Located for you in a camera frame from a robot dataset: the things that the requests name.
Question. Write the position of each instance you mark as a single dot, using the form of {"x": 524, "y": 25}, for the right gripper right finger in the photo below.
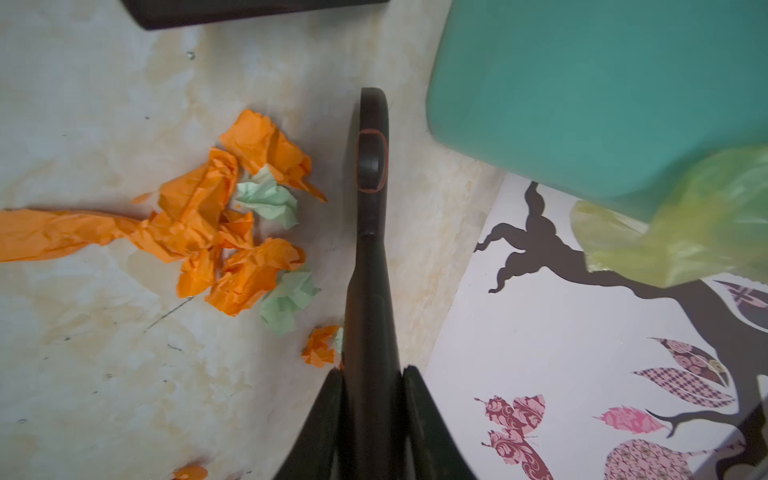
{"x": 433, "y": 452}

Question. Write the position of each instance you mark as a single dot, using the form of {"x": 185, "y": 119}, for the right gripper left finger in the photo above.
{"x": 312, "y": 455}

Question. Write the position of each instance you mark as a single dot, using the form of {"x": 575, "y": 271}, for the dark brown hand brush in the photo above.
{"x": 372, "y": 434}

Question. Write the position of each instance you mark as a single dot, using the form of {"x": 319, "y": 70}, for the dark brown dustpan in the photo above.
{"x": 167, "y": 14}

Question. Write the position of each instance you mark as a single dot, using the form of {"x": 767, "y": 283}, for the green paper scrap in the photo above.
{"x": 262, "y": 194}
{"x": 294, "y": 292}

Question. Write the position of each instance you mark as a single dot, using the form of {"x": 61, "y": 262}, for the long orange paper scrap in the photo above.
{"x": 183, "y": 229}

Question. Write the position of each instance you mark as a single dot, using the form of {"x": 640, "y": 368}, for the light green bin liner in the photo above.
{"x": 713, "y": 222}

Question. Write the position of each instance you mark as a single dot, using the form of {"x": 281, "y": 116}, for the green trash bin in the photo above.
{"x": 609, "y": 101}

